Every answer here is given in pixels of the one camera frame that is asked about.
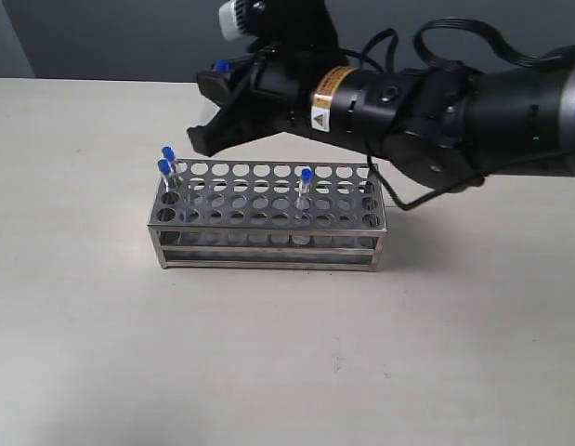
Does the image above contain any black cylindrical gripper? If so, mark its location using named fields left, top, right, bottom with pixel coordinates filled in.
left=187, top=47, right=428, bottom=156

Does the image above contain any blue-capped tube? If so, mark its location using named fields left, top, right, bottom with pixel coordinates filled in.
left=162, top=146, right=181, bottom=188
left=213, top=59, right=230, bottom=72
left=295, top=167, right=314, bottom=216
left=157, top=158, right=177, bottom=190

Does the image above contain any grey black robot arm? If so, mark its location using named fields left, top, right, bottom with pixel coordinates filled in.
left=188, top=49, right=575, bottom=190

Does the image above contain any stainless steel tube rack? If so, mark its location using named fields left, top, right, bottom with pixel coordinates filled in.
left=148, top=159, right=388, bottom=271

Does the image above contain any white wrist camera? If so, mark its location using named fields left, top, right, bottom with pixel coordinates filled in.
left=216, top=0, right=344, bottom=52

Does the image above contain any black camera cable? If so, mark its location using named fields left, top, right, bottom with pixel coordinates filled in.
left=337, top=17, right=575, bottom=213

